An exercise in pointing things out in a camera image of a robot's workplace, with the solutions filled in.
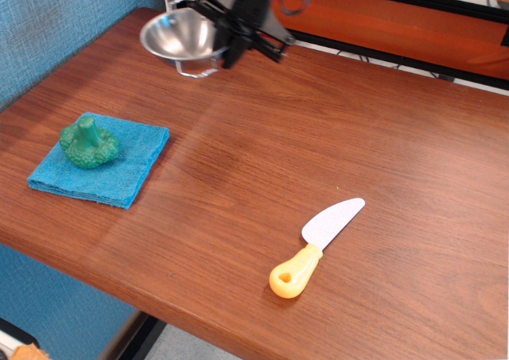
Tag steel bowl with wire handles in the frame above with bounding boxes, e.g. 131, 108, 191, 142
139, 0, 227, 79

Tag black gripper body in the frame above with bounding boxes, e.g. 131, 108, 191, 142
192, 0, 295, 62

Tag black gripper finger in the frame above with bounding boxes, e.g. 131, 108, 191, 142
213, 20, 232, 51
223, 36, 251, 69

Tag green toy broccoli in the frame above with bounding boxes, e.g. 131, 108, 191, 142
59, 115, 119, 169

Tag black table leg frame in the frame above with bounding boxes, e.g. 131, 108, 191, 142
96, 309, 166, 359

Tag blue folded cloth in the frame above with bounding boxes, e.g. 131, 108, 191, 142
28, 113, 170, 209

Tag orange panel black frame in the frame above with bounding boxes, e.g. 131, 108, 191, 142
170, 0, 509, 93

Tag toy knife orange handle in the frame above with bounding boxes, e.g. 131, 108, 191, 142
269, 198, 366, 299

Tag orange object at corner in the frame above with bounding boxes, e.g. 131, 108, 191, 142
1, 319, 50, 360

